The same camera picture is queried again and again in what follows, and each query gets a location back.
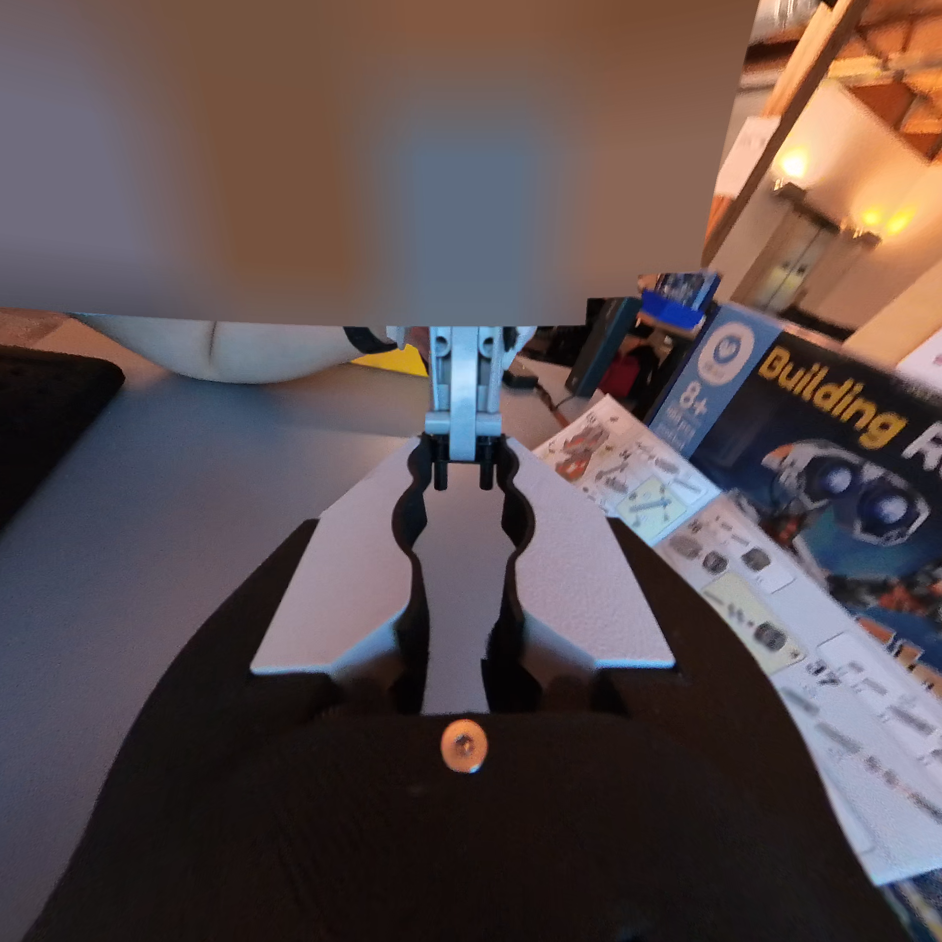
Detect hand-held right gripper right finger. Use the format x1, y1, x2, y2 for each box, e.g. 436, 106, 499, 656
484, 438, 677, 711

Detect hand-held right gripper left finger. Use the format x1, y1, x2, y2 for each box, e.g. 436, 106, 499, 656
250, 438, 432, 711

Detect grey toy brick assembly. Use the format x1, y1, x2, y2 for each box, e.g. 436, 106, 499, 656
423, 326, 506, 491

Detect person's left forearm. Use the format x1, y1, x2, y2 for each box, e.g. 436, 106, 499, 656
70, 313, 387, 385

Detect grey desk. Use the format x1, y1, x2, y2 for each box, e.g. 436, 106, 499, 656
0, 309, 612, 942

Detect yellow object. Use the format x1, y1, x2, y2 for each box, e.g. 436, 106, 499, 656
349, 344, 429, 378

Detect small printed instruction sheet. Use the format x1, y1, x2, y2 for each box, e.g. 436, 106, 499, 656
531, 393, 726, 547

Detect red object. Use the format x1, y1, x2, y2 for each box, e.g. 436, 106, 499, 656
598, 346, 643, 400

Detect dark upright box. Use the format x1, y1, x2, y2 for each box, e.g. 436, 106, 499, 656
565, 296, 643, 400

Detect large printed instruction sheet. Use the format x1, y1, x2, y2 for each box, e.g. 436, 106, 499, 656
654, 492, 942, 886

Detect blue robot toy box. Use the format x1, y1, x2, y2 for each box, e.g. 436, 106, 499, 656
644, 302, 942, 700

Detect small blue box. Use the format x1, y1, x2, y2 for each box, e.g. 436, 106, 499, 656
637, 271, 724, 330

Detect black perforated mat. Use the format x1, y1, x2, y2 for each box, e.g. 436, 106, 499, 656
0, 344, 126, 532

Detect metal lift door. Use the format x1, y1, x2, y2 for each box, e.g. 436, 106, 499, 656
749, 197, 841, 314

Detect wooden beam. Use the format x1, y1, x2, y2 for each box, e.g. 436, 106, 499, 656
701, 0, 878, 267

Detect black cable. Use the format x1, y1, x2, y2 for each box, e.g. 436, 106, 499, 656
504, 370, 586, 429

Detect white wall notice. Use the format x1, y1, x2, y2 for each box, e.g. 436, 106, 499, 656
716, 116, 775, 200

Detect wall lamp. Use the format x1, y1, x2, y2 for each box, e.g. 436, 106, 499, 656
771, 147, 812, 196
852, 205, 919, 240

